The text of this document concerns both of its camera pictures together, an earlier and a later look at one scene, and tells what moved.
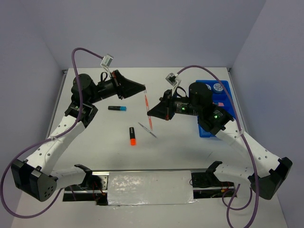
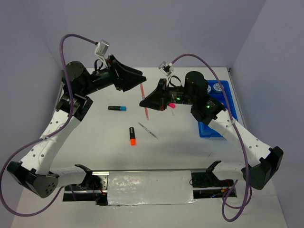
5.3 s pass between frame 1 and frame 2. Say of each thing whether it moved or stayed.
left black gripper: moved
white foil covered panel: stayed
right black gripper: moved
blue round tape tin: stayed
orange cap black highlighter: stayed
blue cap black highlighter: stayed
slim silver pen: stayed
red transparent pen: moved
